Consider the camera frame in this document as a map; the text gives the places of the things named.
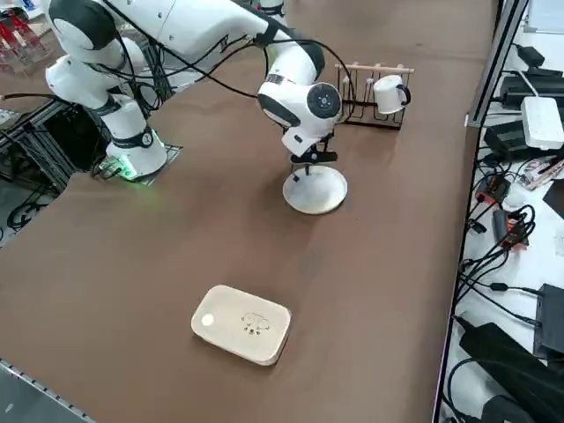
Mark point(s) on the transparent sauce bottle blue cap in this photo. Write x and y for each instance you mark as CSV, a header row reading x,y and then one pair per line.
x,y
305,168

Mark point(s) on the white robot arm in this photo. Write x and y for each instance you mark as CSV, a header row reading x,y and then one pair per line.
x,y
271,5
198,26

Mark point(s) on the white round plate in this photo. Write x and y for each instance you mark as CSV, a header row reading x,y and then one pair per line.
x,y
321,194

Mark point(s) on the orange black plug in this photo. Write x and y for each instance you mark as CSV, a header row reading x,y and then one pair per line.
x,y
513,235
493,187

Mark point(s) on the black power adapter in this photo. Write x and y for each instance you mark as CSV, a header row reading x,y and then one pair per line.
x,y
515,90
531,54
504,138

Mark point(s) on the beige lunch box bear print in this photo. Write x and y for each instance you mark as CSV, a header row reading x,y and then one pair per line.
x,y
240,326

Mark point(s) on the colourful printed card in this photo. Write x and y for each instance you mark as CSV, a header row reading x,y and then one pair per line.
x,y
544,172

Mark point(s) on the white power strip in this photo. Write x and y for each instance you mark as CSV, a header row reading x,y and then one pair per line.
x,y
542,121

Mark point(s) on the white board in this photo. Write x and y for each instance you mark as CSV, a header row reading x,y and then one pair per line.
x,y
546,15

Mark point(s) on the black box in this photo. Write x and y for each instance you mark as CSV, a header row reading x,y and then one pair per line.
x,y
551,321

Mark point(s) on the clear acrylic stand red parts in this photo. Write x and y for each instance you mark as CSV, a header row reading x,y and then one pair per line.
x,y
20,48

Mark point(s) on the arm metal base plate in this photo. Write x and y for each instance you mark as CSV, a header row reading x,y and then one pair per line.
x,y
174,154

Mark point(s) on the aluminium profile post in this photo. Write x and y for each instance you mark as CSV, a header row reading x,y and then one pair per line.
x,y
493,66

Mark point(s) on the black aluminium frame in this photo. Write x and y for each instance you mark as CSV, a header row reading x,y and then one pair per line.
x,y
44,145

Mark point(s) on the silver table edge rail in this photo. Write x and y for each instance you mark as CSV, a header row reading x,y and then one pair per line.
x,y
44,392

